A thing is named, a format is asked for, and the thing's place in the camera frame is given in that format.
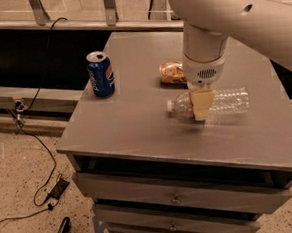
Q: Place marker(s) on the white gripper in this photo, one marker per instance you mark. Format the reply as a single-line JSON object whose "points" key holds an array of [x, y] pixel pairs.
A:
{"points": [[203, 70]]}

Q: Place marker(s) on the clear plastic water bottle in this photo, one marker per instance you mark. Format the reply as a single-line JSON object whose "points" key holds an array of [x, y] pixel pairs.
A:
{"points": [[226, 102]]}

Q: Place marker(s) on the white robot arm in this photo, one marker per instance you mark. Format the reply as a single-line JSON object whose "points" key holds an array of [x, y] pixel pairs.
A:
{"points": [[263, 25]]}

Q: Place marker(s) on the grey drawer cabinet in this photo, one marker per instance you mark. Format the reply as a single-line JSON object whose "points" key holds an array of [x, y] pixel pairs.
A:
{"points": [[147, 172]]}

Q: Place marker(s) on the blue Pepsi soda can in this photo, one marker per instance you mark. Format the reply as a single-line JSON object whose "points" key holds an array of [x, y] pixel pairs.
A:
{"points": [[100, 74]]}

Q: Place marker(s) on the metal window rail frame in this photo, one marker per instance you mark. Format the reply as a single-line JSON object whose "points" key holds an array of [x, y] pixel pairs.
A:
{"points": [[113, 15]]}

